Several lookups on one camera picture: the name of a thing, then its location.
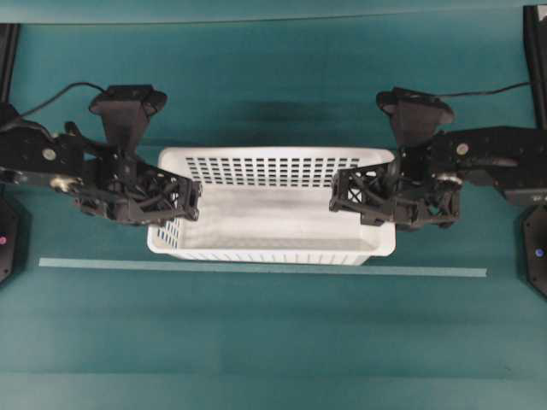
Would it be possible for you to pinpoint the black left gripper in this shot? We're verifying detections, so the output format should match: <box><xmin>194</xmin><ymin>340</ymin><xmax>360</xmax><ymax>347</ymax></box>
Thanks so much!
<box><xmin>65</xmin><ymin>121</ymin><xmax>201</xmax><ymax>226</ymax></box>

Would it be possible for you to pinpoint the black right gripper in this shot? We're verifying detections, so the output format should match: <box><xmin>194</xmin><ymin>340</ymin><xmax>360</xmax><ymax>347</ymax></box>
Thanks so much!
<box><xmin>329</xmin><ymin>145</ymin><xmax>462</xmax><ymax>231</ymax></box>

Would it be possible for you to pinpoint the white perforated plastic basket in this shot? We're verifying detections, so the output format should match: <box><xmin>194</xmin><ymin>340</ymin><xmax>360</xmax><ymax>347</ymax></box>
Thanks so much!
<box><xmin>147</xmin><ymin>147</ymin><xmax>396</xmax><ymax>266</ymax></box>

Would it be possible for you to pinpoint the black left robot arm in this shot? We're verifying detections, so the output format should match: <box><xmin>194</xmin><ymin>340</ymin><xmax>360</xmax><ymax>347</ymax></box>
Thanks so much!
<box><xmin>1</xmin><ymin>102</ymin><xmax>202</xmax><ymax>226</ymax></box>

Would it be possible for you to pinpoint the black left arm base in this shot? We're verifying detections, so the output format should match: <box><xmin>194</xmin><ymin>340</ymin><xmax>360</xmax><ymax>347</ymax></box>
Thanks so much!
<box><xmin>1</xmin><ymin>184</ymin><xmax>32</xmax><ymax>288</ymax></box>

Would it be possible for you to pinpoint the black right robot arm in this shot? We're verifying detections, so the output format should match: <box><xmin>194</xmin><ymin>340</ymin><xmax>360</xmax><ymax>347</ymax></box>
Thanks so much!
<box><xmin>329</xmin><ymin>126</ymin><xmax>546</xmax><ymax>231</ymax></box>

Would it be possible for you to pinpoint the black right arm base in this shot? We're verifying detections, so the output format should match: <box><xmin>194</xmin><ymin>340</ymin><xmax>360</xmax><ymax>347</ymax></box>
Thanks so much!
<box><xmin>522</xmin><ymin>205</ymin><xmax>546</xmax><ymax>298</ymax></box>

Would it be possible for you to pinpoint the light green tape strip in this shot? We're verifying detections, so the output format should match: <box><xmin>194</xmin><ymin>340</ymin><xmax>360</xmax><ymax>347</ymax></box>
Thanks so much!
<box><xmin>38</xmin><ymin>257</ymin><xmax>487</xmax><ymax>278</ymax></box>

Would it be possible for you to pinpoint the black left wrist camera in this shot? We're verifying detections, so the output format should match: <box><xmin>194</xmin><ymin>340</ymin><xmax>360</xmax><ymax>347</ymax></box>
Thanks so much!
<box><xmin>89</xmin><ymin>85</ymin><xmax>168</xmax><ymax>154</ymax></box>

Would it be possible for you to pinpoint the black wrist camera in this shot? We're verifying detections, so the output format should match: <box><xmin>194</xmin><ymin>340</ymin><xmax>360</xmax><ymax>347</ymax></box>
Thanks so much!
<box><xmin>89</xmin><ymin>85</ymin><xmax>168</xmax><ymax>154</ymax></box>
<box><xmin>376</xmin><ymin>87</ymin><xmax>455</xmax><ymax>148</ymax></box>

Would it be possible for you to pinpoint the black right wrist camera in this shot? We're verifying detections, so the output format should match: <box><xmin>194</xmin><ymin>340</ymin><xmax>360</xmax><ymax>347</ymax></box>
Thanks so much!
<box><xmin>376</xmin><ymin>87</ymin><xmax>455</xmax><ymax>148</ymax></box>

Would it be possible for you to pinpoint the black left camera cable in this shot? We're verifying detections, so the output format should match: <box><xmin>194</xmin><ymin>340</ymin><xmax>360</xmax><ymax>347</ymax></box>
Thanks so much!
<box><xmin>19</xmin><ymin>82</ymin><xmax>108</xmax><ymax>116</ymax></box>

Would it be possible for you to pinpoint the black camera cable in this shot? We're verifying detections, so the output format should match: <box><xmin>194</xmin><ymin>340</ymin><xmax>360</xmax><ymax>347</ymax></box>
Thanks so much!
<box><xmin>19</xmin><ymin>82</ymin><xmax>108</xmax><ymax>116</ymax></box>
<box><xmin>435</xmin><ymin>81</ymin><xmax>531</xmax><ymax>100</ymax></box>

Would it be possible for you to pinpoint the black right camera cable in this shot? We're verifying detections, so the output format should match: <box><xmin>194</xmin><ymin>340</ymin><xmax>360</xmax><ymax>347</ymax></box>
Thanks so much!
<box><xmin>435</xmin><ymin>81</ymin><xmax>531</xmax><ymax>100</ymax></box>

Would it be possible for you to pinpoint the black left frame post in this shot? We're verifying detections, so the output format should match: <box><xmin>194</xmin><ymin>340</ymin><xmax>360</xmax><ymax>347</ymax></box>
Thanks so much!
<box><xmin>0</xmin><ymin>23</ymin><xmax>21</xmax><ymax>103</ymax></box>

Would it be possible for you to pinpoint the black frame post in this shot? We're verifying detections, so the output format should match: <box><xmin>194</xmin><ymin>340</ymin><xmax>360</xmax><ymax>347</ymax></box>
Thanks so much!
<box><xmin>523</xmin><ymin>3</ymin><xmax>546</xmax><ymax>130</ymax></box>
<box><xmin>0</xmin><ymin>23</ymin><xmax>21</xmax><ymax>103</ymax></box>

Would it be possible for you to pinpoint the black right frame post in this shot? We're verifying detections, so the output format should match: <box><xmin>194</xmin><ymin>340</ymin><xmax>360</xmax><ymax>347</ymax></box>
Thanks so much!
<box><xmin>523</xmin><ymin>3</ymin><xmax>546</xmax><ymax>130</ymax></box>

